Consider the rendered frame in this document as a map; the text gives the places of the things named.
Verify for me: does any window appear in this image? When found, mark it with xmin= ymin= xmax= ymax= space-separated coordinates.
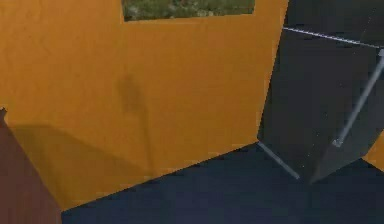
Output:
xmin=120 ymin=0 xmax=257 ymax=23

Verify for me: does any black fridge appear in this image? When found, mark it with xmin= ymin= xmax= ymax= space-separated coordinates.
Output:
xmin=256 ymin=0 xmax=384 ymax=185

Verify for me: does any brown wooden cabinet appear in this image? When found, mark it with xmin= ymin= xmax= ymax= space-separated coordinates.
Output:
xmin=0 ymin=107 xmax=63 ymax=224

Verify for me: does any grey fridge handle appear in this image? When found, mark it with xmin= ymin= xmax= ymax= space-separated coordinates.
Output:
xmin=331 ymin=48 xmax=384 ymax=148

